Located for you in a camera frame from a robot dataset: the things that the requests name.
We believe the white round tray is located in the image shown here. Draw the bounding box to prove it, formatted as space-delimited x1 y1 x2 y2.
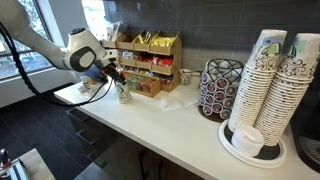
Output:
218 119 288 169

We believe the red white packets pile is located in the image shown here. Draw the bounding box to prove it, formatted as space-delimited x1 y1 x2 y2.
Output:
135 54 152 66

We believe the wrapped stirrers bundle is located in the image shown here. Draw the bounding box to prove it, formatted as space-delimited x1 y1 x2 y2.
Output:
105 21 124 43

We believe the small patterned paper cup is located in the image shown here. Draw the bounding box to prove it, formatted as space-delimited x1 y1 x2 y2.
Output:
179 68 194 86

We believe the light wooden board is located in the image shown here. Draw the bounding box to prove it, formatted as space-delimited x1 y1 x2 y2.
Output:
18 148 56 180

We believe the clear plastic bag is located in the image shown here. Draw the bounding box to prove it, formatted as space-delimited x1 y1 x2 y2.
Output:
159 87 201 113

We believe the dark lower cabinet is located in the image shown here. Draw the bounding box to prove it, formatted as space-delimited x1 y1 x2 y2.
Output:
64 106 204 180

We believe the bright narrow window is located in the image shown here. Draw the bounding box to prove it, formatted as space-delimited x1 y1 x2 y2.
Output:
81 0 109 41

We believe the black wire pod carousel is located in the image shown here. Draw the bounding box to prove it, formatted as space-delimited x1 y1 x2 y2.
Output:
197 58 245 123

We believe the narrow wooden tiered organizer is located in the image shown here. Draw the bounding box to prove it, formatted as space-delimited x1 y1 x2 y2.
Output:
101 39 118 50

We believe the wooden tea bag box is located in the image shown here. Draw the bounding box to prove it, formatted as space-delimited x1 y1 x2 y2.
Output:
125 73 163 99

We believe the yellow stick packets pile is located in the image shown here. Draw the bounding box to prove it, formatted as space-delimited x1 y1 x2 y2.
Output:
137 30 158 45

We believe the white plastic lid stack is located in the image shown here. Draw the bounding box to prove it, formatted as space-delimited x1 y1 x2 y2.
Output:
230 123 265 158

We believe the window with dark frame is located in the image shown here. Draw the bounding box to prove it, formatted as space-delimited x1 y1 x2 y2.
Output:
0 0 56 81

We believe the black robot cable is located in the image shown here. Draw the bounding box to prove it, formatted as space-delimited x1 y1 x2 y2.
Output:
0 21 116 108

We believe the tall patterned paper cup stack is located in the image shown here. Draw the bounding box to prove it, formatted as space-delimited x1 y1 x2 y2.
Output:
253 32 320 147
227 28 288 134

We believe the wide wooden tiered organizer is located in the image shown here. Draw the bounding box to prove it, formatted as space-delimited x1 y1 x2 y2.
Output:
114 29 183 93

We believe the metal clamp device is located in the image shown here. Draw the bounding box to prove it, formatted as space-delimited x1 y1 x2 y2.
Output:
0 148 29 180

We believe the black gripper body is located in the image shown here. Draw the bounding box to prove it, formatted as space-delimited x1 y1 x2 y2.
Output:
101 61 118 78

